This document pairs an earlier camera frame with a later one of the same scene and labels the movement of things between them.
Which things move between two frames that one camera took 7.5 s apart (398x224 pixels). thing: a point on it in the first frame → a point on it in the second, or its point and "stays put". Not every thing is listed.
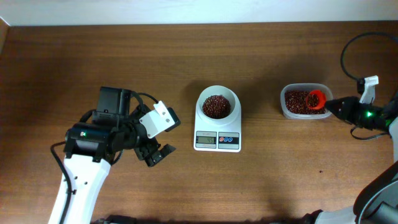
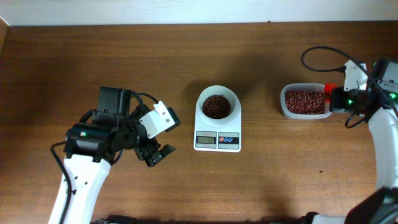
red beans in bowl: [216, 106] stays put
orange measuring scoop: [315, 99] → [328, 89]
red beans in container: [295, 102] stays put
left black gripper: [152, 146] stays put
